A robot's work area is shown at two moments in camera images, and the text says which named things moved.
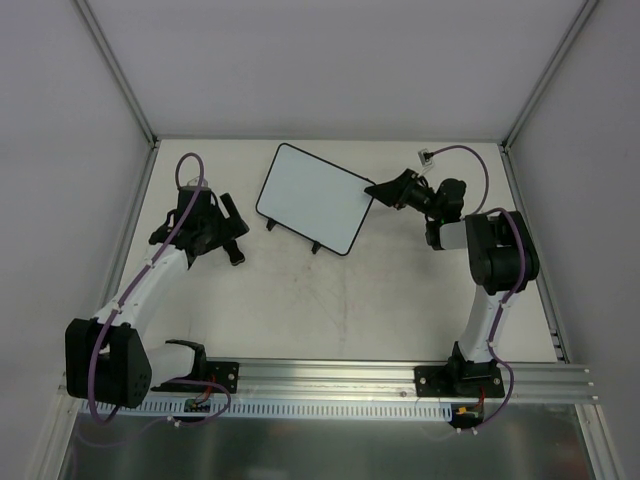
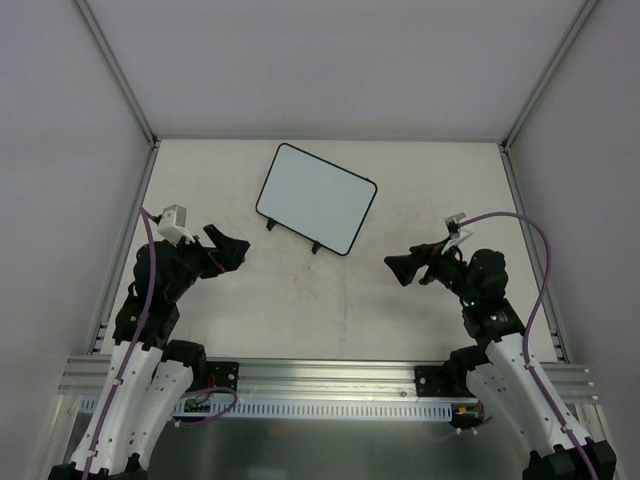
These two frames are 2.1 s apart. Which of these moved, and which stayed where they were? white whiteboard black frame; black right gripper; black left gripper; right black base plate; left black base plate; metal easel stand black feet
Moved: black right gripper; black left gripper
Stayed: right black base plate; white whiteboard black frame; left black base plate; metal easel stand black feet
